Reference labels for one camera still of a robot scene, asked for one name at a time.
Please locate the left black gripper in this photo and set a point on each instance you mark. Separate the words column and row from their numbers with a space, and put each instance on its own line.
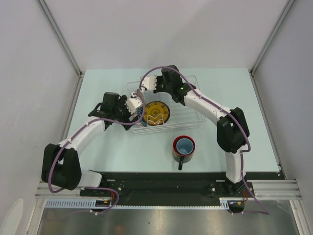
column 122, row 103

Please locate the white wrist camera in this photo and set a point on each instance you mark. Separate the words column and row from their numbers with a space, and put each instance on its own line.
column 148, row 83
column 133, row 103

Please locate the blue patterned bowl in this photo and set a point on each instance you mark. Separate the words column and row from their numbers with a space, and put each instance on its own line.
column 142, row 121

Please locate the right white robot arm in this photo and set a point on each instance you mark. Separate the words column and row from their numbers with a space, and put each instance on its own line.
column 232, row 130

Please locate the light blue cup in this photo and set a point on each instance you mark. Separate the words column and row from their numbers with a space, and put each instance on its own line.
column 185, row 146

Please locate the brown patterned bowl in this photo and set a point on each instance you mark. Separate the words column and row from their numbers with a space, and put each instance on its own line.
column 140, row 94

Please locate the right slotted cable duct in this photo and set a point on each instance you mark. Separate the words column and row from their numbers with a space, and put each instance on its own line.
column 233, row 202

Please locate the yellow round patterned plate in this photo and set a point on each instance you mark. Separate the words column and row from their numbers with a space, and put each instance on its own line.
column 156, row 113

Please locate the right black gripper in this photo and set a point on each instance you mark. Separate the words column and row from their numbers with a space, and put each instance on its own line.
column 158, row 90

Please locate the left slotted cable duct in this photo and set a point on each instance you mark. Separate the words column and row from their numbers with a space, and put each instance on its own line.
column 78, row 203

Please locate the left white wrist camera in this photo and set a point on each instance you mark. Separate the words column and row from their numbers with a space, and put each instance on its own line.
column 133, row 103

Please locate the red black mug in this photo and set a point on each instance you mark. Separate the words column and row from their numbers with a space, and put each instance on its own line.
column 181, row 159

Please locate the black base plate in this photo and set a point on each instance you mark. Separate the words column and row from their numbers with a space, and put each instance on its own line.
column 166, row 189

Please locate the slotted cable duct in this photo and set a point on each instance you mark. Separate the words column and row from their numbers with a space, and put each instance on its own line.
column 78, row 203
column 233, row 202

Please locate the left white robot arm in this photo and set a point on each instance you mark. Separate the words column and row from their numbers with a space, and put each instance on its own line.
column 61, row 164

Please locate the clear wire dish rack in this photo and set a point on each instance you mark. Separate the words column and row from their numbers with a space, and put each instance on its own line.
column 181, row 116

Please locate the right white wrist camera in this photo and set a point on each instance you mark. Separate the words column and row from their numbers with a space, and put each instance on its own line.
column 148, row 83

